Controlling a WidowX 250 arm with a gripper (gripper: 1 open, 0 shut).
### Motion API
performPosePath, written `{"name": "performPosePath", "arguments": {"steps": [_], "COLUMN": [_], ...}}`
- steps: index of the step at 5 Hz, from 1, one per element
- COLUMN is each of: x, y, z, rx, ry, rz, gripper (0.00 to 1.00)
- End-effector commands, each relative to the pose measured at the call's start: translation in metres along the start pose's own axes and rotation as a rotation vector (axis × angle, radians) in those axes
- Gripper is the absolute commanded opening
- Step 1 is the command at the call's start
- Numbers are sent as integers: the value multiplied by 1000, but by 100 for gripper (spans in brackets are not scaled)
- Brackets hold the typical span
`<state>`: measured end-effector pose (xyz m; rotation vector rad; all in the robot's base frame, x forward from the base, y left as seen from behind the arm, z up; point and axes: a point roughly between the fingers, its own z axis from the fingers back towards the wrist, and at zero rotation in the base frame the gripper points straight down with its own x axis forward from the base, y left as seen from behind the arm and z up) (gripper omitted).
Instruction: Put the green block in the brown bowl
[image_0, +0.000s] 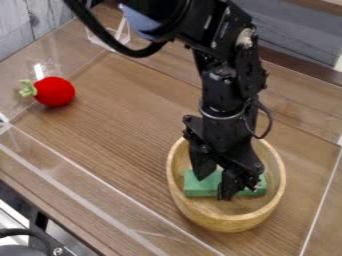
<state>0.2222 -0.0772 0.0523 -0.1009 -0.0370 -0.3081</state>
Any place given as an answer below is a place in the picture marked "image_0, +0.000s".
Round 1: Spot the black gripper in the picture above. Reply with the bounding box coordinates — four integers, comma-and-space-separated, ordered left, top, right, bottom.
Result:
184, 111, 265, 201

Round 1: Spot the green rectangular block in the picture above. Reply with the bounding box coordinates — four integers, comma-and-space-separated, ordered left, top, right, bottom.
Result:
184, 168, 268, 197

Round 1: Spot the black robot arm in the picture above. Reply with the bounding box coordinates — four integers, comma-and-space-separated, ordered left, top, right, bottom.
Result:
120, 0, 268, 200

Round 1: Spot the light wooden bowl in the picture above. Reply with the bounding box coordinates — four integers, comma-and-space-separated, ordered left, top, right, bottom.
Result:
166, 138, 287, 233

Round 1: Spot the black metal table leg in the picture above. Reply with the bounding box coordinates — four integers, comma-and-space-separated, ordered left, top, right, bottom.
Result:
29, 209, 77, 256

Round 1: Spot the red plush tomato toy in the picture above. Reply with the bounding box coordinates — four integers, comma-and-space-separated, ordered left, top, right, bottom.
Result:
19, 76, 77, 107

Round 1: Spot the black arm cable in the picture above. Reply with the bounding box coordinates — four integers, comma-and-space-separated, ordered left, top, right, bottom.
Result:
62, 0, 169, 59

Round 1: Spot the clear acrylic corner bracket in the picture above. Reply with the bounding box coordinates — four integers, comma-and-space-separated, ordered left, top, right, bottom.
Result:
86, 18, 132, 52

